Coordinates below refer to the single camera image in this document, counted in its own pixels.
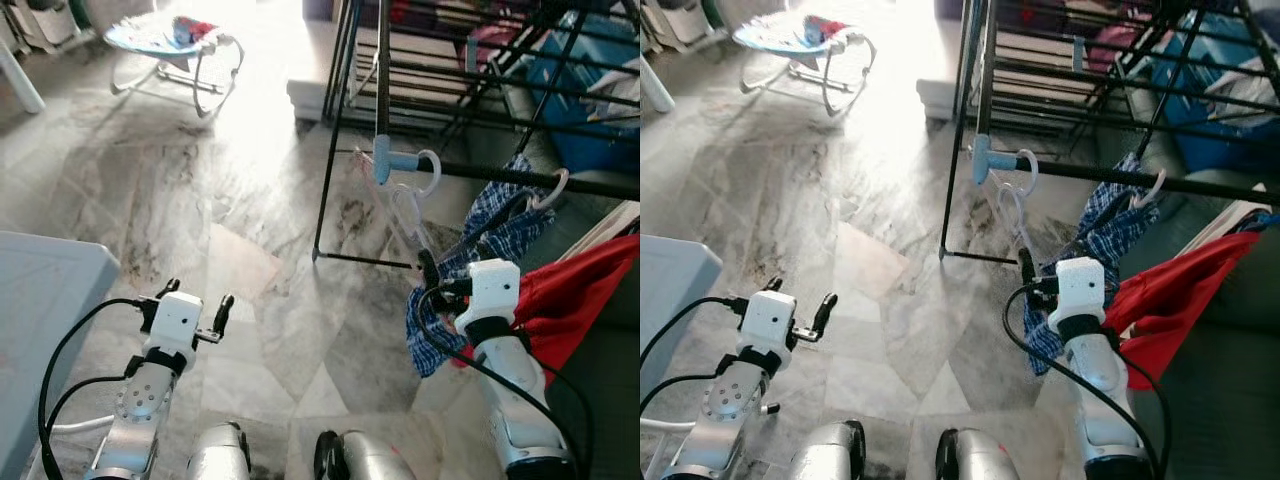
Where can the light blue plastic table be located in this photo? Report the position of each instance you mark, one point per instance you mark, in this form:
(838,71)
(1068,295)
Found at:
(675,300)
(50,320)

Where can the blue plaid shirt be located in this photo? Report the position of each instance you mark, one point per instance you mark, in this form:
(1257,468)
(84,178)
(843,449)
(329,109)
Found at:
(500,230)
(1110,230)

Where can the red shirt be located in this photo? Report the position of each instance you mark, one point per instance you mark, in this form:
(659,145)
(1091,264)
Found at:
(570,300)
(1180,300)

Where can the silver left robot leg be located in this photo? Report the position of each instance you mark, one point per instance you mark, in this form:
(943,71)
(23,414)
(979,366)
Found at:
(828,455)
(218,455)

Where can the silver robot leg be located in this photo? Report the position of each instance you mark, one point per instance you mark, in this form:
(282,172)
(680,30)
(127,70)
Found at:
(218,455)
(980,460)
(828,455)
(365,460)

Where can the green leather sofa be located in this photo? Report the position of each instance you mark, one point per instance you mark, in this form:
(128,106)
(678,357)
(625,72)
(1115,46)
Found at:
(1230,400)
(610,400)

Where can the silver right robot leg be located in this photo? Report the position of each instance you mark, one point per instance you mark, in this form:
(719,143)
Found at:
(980,460)
(365,460)

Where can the white low ledge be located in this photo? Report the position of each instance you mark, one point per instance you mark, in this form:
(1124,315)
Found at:
(312,95)
(940,95)

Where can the black clothes drying rack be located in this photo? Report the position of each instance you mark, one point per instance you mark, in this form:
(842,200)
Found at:
(987,70)
(383,70)

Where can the white furniture leg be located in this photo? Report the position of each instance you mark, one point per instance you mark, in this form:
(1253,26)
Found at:
(655,88)
(20,80)

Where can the maroon cloth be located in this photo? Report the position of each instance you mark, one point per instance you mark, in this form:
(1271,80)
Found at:
(495,45)
(1110,45)

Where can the blue plastic storage bin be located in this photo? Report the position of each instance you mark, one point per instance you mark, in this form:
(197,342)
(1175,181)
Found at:
(590,90)
(1210,90)

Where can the baby bouncer seat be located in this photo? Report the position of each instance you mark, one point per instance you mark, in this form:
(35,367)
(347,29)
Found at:
(790,40)
(160,40)

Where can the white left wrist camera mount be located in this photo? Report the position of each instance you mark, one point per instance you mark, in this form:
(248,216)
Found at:
(175,320)
(768,318)

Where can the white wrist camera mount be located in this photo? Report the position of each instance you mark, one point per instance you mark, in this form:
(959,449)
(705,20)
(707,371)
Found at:
(490,295)
(768,318)
(175,320)
(1080,293)

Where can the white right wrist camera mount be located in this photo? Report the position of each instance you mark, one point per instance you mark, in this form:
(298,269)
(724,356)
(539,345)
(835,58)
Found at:
(490,295)
(1080,293)

